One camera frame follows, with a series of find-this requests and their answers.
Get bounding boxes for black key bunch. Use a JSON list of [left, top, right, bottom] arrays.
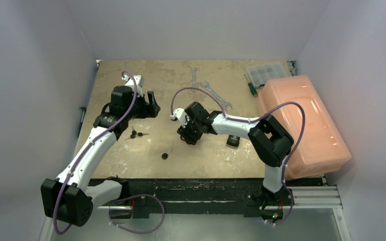
[[126, 126, 149, 140]]

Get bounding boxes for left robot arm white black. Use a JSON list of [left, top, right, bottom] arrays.
[[41, 85, 160, 227]]

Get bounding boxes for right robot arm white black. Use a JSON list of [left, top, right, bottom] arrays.
[[170, 102, 294, 204]]

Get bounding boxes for single black key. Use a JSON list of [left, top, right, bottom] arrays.
[[161, 149, 172, 160]]

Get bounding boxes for large silver wrench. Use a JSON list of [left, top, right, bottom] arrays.
[[200, 81, 233, 110]]

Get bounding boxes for black padlock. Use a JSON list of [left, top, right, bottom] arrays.
[[226, 135, 240, 148]]

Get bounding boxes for small silver wrench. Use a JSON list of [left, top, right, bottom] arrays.
[[190, 67, 198, 88]]

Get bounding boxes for clear plastic organizer box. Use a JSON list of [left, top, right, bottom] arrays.
[[246, 61, 290, 88]]

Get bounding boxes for pink plastic toolbox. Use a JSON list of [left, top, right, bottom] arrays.
[[258, 75, 351, 179]]

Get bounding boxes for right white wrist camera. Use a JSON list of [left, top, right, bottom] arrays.
[[170, 108, 189, 128]]

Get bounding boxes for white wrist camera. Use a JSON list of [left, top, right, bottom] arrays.
[[121, 75, 144, 97], [170, 108, 189, 128]]

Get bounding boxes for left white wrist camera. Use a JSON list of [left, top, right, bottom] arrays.
[[121, 75, 144, 97]]

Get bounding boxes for green handle screwdriver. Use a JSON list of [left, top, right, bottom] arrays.
[[244, 74, 258, 97]]

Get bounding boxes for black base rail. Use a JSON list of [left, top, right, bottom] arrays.
[[89, 178, 327, 218]]

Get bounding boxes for aluminium frame rail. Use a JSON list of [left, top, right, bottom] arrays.
[[291, 186, 342, 209]]

